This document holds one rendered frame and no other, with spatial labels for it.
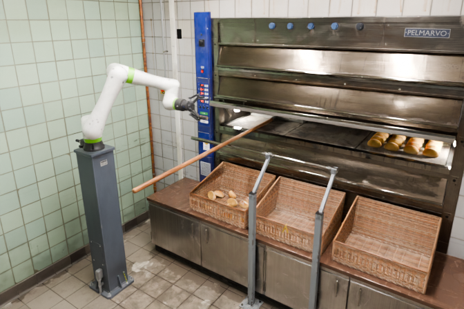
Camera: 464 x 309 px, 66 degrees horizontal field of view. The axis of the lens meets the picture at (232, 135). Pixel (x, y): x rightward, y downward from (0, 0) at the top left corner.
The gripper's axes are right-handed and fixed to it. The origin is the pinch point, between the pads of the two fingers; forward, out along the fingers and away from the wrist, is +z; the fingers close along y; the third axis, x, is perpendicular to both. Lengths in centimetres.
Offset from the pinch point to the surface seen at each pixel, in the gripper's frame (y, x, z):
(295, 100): -1, -53, 45
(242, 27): -54, -57, -5
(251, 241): 90, 6, 42
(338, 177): 53, -51, 83
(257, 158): 53, -53, 13
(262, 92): -4, -55, 16
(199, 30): -51, -53, -45
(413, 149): 27, -68, 128
